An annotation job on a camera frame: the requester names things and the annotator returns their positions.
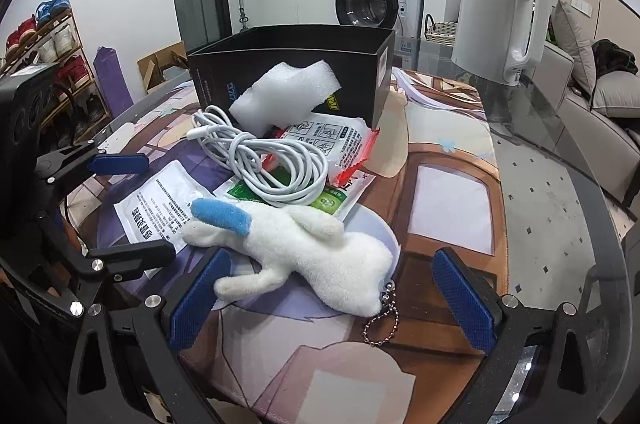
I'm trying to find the wicker basket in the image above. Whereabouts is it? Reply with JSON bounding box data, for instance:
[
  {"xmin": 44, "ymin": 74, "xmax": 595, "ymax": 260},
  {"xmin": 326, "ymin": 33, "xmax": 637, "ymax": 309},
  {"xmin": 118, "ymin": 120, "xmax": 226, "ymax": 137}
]
[{"xmin": 425, "ymin": 14, "xmax": 461, "ymax": 50}]

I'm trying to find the white packet with red edges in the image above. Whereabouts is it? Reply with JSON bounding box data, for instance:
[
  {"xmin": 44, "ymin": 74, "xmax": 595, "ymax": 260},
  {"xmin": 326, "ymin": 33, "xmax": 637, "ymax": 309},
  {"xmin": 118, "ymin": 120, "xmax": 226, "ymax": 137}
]
[{"xmin": 262, "ymin": 114, "xmax": 382, "ymax": 187}]

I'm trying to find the white packet with black text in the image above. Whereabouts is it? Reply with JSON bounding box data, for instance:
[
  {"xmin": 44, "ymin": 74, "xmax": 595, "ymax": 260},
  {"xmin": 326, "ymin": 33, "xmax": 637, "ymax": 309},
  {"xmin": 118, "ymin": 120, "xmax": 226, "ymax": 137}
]
[{"xmin": 114, "ymin": 160, "xmax": 221, "ymax": 255}]

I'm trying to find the grey sofa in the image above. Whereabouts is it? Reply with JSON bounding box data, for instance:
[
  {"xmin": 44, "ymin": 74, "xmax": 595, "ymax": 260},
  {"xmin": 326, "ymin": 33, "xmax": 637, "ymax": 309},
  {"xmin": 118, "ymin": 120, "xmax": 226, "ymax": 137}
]
[{"xmin": 542, "ymin": 39, "xmax": 640, "ymax": 205}]

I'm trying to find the white charging cable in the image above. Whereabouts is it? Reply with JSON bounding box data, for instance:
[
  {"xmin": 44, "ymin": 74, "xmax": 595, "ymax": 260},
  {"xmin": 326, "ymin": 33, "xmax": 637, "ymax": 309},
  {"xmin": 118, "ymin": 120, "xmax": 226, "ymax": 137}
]
[{"xmin": 186, "ymin": 105, "xmax": 330, "ymax": 207}]

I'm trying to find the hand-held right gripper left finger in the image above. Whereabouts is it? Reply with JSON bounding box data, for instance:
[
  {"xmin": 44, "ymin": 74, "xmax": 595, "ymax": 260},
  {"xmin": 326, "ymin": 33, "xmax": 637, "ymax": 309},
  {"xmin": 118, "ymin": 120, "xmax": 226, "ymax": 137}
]
[{"xmin": 65, "ymin": 246, "xmax": 236, "ymax": 424}]

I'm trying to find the printed table mat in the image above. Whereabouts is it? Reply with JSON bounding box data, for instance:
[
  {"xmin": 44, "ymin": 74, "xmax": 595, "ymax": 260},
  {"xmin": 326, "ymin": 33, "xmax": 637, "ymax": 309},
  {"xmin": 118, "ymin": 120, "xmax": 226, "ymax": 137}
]
[{"xmin": 65, "ymin": 69, "xmax": 511, "ymax": 424}]

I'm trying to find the black cardboard box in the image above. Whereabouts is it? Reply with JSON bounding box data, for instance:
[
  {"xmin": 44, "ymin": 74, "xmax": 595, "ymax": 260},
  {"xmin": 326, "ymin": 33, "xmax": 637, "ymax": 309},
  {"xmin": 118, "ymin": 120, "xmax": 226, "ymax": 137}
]
[{"xmin": 186, "ymin": 25, "xmax": 397, "ymax": 130}]

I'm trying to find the wooden shoe rack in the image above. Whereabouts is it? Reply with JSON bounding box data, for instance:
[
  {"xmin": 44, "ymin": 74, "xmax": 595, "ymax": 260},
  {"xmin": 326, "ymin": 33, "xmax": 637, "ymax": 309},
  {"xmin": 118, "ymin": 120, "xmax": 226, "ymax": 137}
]
[{"xmin": 0, "ymin": 6, "xmax": 113, "ymax": 145}]

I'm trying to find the white foam piece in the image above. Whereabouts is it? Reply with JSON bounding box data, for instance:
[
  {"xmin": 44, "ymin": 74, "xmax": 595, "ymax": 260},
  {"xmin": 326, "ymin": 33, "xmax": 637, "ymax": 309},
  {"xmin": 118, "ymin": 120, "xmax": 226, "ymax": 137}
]
[{"xmin": 229, "ymin": 59, "xmax": 342, "ymax": 137}]

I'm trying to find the white sneaker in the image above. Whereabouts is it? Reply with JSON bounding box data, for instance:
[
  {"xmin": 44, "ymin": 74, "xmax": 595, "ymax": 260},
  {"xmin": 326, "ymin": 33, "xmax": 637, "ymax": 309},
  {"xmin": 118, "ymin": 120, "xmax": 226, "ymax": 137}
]
[{"xmin": 37, "ymin": 26, "xmax": 76, "ymax": 62}]

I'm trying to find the green medicine packet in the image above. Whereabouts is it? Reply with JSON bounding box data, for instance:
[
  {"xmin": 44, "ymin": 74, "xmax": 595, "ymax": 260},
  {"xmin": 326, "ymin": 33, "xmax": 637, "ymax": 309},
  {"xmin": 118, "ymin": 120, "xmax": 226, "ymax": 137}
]
[{"xmin": 212, "ymin": 171, "xmax": 373, "ymax": 220}]

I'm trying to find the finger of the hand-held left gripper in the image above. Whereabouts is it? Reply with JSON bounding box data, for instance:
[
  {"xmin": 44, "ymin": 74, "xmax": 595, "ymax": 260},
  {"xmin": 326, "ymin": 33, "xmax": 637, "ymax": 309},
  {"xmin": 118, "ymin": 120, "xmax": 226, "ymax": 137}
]
[
  {"xmin": 70, "ymin": 240, "xmax": 177, "ymax": 300},
  {"xmin": 32, "ymin": 143, "xmax": 151, "ymax": 205}
]

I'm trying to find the brown cardboard box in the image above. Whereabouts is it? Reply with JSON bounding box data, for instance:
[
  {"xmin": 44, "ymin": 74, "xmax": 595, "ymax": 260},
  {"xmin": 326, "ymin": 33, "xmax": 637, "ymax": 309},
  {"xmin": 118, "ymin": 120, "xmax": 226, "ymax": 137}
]
[{"xmin": 137, "ymin": 41, "xmax": 193, "ymax": 92}]

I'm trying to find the purple yoga mat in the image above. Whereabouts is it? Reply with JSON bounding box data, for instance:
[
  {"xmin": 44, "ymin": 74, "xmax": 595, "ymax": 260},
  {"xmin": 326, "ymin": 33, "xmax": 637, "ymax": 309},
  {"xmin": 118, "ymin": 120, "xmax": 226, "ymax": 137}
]
[{"xmin": 93, "ymin": 46, "xmax": 135, "ymax": 117}]

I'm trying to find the white electric kettle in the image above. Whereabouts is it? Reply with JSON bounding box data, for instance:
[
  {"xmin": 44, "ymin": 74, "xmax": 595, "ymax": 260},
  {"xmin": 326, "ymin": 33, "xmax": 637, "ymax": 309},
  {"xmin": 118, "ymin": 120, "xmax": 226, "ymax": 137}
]
[{"xmin": 451, "ymin": 0, "xmax": 556, "ymax": 87}]

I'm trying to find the dark clothing pile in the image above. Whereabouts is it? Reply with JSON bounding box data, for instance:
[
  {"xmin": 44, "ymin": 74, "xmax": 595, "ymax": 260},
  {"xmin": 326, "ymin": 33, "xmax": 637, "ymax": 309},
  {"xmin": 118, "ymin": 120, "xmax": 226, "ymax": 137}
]
[{"xmin": 592, "ymin": 39, "xmax": 640, "ymax": 77}]

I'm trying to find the red sneaker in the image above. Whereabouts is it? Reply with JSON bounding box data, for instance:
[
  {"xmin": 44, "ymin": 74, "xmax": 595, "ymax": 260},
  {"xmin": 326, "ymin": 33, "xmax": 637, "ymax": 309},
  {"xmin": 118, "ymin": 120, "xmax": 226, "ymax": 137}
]
[{"xmin": 5, "ymin": 16, "xmax": 38, "ymax": 52}]

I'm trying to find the white plush rabbit toy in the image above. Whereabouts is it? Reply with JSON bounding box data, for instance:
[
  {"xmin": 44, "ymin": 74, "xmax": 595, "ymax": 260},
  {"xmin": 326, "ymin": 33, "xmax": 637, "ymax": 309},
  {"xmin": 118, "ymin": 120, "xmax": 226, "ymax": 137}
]
[{"xmin": 181, "ymin": 198, "xmax": 401, "ymax": 347}]

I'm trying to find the grey cushion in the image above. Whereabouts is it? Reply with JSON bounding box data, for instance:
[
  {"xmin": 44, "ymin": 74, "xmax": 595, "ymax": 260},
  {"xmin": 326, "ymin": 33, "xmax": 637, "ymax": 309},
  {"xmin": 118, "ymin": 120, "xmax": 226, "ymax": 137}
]
[{"xmin": 550, "ymin": 0, "xmax": 598, "ymax": 92}]

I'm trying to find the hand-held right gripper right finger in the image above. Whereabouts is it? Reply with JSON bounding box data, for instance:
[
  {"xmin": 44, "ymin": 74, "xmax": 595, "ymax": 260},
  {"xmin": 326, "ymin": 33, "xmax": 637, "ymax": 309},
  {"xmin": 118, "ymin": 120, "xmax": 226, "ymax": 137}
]
[{"xmin": 431, "ymin": 246, "xmax": 596, "ymax": 424}]

